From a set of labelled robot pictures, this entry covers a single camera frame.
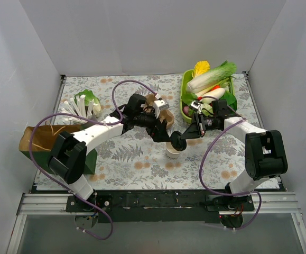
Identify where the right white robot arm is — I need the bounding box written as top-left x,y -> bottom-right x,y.
171,99 -> 288,210

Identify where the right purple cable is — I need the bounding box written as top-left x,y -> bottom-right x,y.
199,96 -> 262,231

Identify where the white radish toy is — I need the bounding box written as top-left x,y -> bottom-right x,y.
201,87 -> 226,104

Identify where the white paper coffee cup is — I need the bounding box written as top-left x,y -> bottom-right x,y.
165,142 -> 181,159

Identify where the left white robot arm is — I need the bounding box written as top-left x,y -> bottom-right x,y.
48,94 -> 170,212

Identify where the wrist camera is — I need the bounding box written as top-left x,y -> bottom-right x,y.
153,99 -> 169,118
189,100 -> 203,114

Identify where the red pepper toy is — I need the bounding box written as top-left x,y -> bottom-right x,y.
211,85 -> 220,90

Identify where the brown pulp cup carrier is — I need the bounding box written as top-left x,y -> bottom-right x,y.
145,94 -> 174,130

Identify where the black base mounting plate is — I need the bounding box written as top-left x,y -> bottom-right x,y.
66,189 -> 256,223

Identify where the aluminium frame rail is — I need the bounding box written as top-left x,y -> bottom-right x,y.
7,192 -> 306,253

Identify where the yellow leafy vegetable toy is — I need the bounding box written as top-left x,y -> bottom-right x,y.
192,61 -> 210,78

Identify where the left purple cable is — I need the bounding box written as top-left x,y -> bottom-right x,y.
29,80 -> 159,241

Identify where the large napa cabbage toy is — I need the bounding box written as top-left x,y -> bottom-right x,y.
187,61 -> 237,93

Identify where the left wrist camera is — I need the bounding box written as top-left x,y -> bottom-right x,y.
153,99 -> 169,118

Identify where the purple onion toy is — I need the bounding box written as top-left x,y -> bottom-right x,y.
182,105 -> 189,116

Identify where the small bok choy toy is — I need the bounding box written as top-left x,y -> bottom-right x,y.
73,89 -> 102,117

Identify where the brown green paper bag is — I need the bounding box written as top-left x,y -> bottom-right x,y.
18,124 -> 98,176

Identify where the purple cable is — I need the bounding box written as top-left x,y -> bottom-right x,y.
199,96 -> 262,231
29,80 -> 159,241

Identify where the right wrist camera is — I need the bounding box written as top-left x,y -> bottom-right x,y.
189,100 -> 203,114

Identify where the green plastic basket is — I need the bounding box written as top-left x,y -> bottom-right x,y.
180,69 -> 238,123

